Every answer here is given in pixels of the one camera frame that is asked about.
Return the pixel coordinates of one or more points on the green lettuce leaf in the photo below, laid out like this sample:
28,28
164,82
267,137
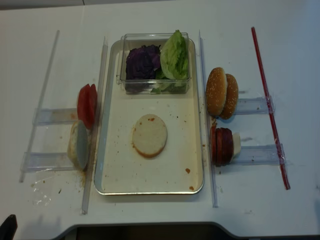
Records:
174,57

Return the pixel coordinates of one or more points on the round white bread slice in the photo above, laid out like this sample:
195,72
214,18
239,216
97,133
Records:
149,136

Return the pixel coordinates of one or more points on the red tomato slice right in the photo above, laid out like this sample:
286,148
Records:
213,143

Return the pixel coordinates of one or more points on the dark red meat patties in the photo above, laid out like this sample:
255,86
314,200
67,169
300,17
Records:
224,146

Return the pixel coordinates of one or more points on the red tomato slices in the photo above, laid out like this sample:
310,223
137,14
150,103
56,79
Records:
86,105

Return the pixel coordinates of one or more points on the white cheese slice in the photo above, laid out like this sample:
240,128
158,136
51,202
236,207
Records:
236,144

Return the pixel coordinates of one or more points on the white bread slice stack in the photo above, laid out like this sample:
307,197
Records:
78,145

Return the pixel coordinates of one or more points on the silver metal tray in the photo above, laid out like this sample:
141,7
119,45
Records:
179,168

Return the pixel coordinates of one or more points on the clear plastic container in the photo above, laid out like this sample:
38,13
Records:
159,85

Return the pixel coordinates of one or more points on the purple cabbage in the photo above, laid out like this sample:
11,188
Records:
143,62

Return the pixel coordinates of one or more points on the front sesame bun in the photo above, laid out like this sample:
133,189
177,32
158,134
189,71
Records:
216,91

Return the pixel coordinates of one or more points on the sesame bun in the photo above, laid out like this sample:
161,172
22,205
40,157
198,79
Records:
216,91
232,95

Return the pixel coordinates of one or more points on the rear sesame bun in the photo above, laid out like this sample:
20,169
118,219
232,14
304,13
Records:
232,95

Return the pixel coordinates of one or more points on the clear holder upper right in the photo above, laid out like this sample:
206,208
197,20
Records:
254,106

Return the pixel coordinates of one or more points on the clear holder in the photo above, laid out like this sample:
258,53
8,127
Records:
271,154
62,116
254,106
43,161

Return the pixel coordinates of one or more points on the clear holder upper left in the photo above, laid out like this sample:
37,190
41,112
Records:
62,116

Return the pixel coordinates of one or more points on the clear holder lower right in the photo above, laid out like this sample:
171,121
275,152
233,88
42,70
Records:
271,154

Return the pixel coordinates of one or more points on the clear holder lower left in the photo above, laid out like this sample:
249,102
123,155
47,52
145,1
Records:
43,161

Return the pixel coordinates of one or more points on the red plastic strip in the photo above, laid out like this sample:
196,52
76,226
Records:
279,147

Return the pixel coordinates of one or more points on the black object bottom left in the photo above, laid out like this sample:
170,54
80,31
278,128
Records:
8,228

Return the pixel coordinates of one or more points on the clear rail right of tray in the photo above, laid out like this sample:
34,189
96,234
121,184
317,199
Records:
207,118

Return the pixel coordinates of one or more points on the clear rail of tray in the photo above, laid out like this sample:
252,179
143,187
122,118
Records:
95,130
207,118

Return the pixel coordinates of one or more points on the clear rail left of tray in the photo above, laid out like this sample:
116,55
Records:
95,130

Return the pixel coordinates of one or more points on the clear rail far left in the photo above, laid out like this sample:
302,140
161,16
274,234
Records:
40,100

